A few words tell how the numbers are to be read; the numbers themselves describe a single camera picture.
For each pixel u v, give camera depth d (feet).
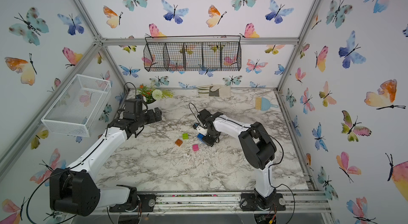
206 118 2.48
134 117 2.08
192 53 3.21
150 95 3.22
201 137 3.06
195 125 2.82
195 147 2.98
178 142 3.01
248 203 2.41
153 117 2.49
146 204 2.40
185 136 3.11
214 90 3.89
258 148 1.66
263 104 3.64
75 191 1.29
